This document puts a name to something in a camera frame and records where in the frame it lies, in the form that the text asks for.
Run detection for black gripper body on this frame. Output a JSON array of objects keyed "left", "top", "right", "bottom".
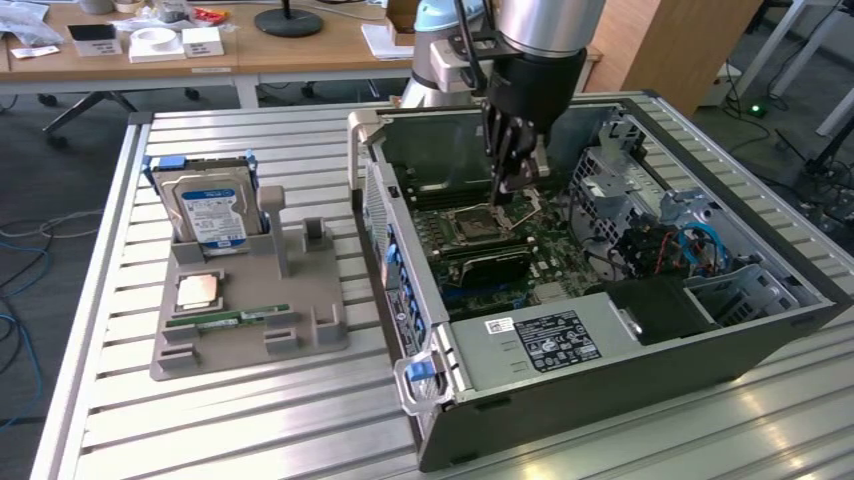
[{"left": 483, "top": 49, "right": 589, "bottom": 134}]

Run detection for black graphics card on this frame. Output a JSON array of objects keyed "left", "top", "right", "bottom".
[{"left": 451, "top": 246, "right": 534, "bottom": 290}]

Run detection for open socket cover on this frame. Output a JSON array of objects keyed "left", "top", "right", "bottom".
[{"left": 497, "top": 187, "right": 543, "bottom": 226}]

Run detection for silver disk bay cage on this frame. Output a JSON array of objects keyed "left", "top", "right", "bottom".
[{"left": 570, "top": 113, "right": 726, "bottom": 241}]

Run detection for CPU socket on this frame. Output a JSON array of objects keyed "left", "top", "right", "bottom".
[{"left": 453, "top": 205, "right": 513, "bottom": 246}]

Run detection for green motherboard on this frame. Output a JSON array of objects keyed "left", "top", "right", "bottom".
[{"left": 392, "top": 164, "right": 619, "bottom": 321}]

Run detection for wooden cabinet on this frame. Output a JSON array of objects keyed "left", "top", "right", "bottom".
[{"left": 579, "top": 0, "right": 766, "bottom": 114}]

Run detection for white paper stack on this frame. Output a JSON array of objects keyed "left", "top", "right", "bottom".
[{"left": 360, "top": 22, "right": 419, "bottom": 61}]

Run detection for brown cardboard box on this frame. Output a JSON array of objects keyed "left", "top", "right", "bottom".
[{"left": 386, "top": 0, "right": 421, "bottom": 34}]

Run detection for blue expansion slot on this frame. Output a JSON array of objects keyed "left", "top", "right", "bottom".
[{"left": 442, "top": 282, "right": 510, "bottom": 302}]

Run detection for black lamp base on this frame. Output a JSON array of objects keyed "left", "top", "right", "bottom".
[{"left": 252, "top": 0, "right": 326, "bottom": 37}]

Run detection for grey power supply unit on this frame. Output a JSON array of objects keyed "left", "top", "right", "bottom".
[{"left": 433, "top": 292, "right": 646, "bottom": 394}]

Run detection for small silver disk bay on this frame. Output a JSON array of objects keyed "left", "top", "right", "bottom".
[{"left": 683, "top": 263, "right": 802, "bottom": 326}]

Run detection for grey parts rack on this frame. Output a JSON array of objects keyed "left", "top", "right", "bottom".
[{"left": 147, "top": 184, "right": 352, "bottom": 384}]

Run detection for hard disk with blue carrier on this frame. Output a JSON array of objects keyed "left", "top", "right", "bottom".
[{"left": 142, "top": 149, "right": 263, "bottom": 251}]

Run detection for plain white box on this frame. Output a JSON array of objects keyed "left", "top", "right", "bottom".
[{"left": 180, "top": 27, "right": 226, "bottom": 59}]

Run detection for open dark PC case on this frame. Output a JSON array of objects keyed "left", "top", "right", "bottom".
[{"left": 347, "top": 97, "right": 854, "bottom": 474}]

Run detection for copper-topped CPU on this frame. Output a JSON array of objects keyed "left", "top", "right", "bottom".
[{"left": 174, "top": 273, "right": 220, "bottom": 310}]

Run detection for green RAM stick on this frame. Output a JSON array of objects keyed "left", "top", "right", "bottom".
[{"left": 164, "top": 304, "right": 292, "bottom": 329}]

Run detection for white tape roll on box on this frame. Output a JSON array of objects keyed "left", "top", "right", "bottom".
[{"left": 127, "top": 27, "right": 187, "bottom": 64}]

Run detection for black chair base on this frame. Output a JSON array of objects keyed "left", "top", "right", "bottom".
[{"left": 39, "top": 89, "right": 202, "bottom": 146}]

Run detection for wooden desk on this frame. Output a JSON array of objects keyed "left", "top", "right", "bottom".
[{"left": 0, "top": 0, "right": 606, "bottom": 109}]

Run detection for white box with black top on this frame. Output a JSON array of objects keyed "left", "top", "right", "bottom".
[{"left": 67, "top": 23, "right": 123, "bottom": 57}]

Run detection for clear plastic bag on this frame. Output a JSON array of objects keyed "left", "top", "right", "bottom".
[{"left": 0, "top": 0, "right": 68, "bottom": 46}]

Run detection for black camera cable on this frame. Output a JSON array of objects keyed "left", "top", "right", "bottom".
[{"left": 455, "top": 0, "right": 499, "bottom": 91}]

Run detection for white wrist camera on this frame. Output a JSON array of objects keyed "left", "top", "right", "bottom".
[{"left": 430, "top": 34, "right": 502, "bottom": 94}]

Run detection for black wire bundle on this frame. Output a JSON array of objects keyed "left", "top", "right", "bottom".
[{"left": 611, "top": 224, "right": 689, "bottom": 279}]

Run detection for red wire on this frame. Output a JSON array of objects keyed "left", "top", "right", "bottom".
[{"left": 651, "top": 227, "right": 670, "bottom": 275}]

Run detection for blue wire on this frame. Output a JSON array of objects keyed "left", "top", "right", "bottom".
[{"left": 678, "top": 222, "right": 734, "bottom": 275}]

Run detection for white table frame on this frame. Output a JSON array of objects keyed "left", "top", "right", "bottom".
[{"left": 723, "top": 0, "right": 854, "bottom": 136}]

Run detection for white floor cable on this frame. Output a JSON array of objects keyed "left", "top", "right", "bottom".
[{"left": 0, "top": 209, "right": 102, "bottom": 239}]

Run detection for blue floor cable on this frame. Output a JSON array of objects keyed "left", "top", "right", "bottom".
[{"left": 0, "top": 239, "right": 52, "bottom": 429}]

